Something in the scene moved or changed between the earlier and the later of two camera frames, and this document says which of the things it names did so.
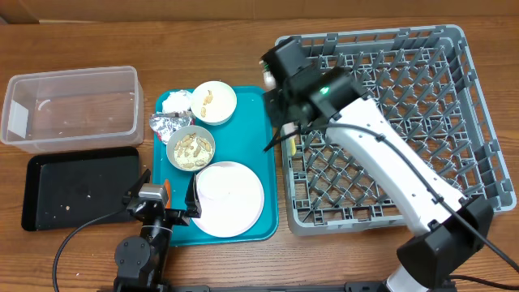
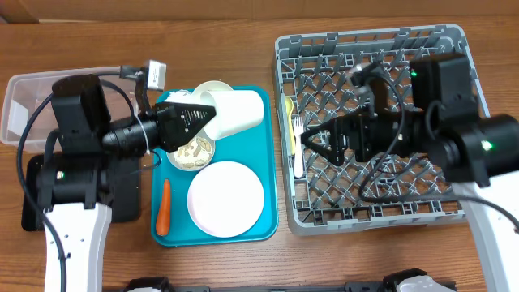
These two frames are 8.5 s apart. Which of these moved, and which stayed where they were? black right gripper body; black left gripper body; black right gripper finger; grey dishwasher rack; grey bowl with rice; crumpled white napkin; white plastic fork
Moved: white plastic fork; black right gripper body; black left gripper body; black right gripper finger
Stayed: grey bowl with rice; crumpled white napkin; grey dishwasher rack
